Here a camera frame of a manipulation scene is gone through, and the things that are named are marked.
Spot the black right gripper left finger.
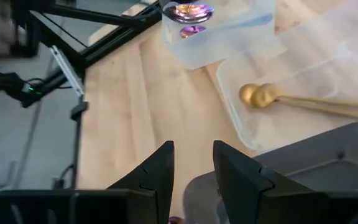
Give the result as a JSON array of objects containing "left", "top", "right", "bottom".
[{"left": 106, "top": 140, "right": 175, "bottom": 224}]

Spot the iridescent rainbow spoon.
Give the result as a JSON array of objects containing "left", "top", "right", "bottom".
[{"left": 163, "top": 1, "right": 214, "bottom": 25}]

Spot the dark grey plastic bin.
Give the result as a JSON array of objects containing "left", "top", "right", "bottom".
[{"left": 181, "top": 121, "right": 358, "bottom": 224}]

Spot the white light bar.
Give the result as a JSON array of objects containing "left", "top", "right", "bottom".
[{"left": 48, "top": 45, "right": 86, "bottom": 96}]

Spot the small clear plastic bin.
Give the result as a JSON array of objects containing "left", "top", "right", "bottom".
[{"left": 161, "top": 0, "right": 287, "bottom": 71}]

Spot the black aluminium frame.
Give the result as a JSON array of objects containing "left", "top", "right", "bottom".
[{"left": 26, "top": 0, "right": 164, "bottom": 190}]

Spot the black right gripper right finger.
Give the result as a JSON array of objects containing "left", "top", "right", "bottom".
[{"left": 213, "top": 139, "right": 326, "bottom": 224}]

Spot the gold spoon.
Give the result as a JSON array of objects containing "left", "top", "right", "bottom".
[
  {"left": 239, "top": 83, "right": 358, "bottom": 110},
  {"left": 250, "top": 82, "right": 358, "bottom": 121}
]

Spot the large clear plastic bin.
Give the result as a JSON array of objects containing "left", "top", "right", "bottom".
[{"left": 216, "top": 0, "right": 358, "bottom": 153}]

